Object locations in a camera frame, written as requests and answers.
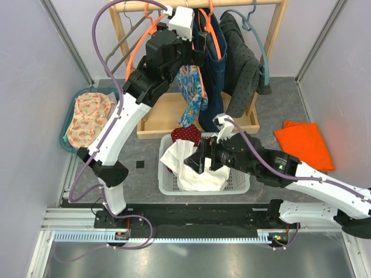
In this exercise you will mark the red polka dot skirt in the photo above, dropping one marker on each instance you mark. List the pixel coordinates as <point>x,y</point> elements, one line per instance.
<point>184,140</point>

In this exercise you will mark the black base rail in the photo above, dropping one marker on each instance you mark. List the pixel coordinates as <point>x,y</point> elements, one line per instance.
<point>196,220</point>

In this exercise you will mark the orange hanger of denim skirt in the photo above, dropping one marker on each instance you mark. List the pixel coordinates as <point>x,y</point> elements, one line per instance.
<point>209,29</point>

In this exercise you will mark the wooden clothes rack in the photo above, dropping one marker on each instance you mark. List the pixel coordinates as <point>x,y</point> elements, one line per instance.
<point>164,117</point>

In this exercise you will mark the peach floral garment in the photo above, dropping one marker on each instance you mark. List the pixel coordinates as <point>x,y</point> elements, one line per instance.
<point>91,113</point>

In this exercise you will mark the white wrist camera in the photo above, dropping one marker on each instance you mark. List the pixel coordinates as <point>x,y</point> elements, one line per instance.
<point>224,123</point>
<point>181,21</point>

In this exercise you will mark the grey metal hanger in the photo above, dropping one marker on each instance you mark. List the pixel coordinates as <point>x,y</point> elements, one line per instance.
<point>126,19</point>

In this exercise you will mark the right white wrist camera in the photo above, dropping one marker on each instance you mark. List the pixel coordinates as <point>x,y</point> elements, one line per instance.
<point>224,123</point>

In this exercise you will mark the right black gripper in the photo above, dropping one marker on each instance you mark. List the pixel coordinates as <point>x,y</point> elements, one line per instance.
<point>208,147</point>

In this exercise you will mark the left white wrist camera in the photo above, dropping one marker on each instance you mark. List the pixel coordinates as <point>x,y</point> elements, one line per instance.
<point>181,21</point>

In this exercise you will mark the slotted grey cable duct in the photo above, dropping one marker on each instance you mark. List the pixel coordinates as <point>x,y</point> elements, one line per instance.
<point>115,237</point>

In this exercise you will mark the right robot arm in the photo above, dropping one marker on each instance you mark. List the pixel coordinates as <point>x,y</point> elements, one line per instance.
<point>343,205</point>

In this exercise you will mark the white plastic laundry basket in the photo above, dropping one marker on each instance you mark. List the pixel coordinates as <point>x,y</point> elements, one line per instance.
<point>168,182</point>

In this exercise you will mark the blue-grey hanger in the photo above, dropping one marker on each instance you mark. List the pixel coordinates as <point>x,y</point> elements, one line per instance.
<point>261,46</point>

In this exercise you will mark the orange folded cloth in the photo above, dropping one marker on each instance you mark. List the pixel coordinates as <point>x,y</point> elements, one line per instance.
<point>305,141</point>

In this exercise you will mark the blue floral skirt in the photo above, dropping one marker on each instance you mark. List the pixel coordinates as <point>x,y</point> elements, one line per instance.
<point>190,83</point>

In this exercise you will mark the teal laundry basket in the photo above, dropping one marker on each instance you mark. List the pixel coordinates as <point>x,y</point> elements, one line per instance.
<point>63,140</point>

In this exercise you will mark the dark denim skirt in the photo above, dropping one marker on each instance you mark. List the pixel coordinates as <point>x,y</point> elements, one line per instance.
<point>213,75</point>

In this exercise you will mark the dark grey dotted garment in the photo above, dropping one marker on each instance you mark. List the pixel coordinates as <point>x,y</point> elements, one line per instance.
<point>242,78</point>

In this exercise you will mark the orange hanger of white skirt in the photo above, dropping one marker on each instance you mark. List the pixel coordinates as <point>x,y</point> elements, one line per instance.
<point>150,31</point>

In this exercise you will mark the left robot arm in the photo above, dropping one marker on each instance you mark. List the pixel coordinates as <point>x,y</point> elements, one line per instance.
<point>166,52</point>

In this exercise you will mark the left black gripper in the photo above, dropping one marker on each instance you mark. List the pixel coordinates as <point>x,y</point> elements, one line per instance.
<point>198,55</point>

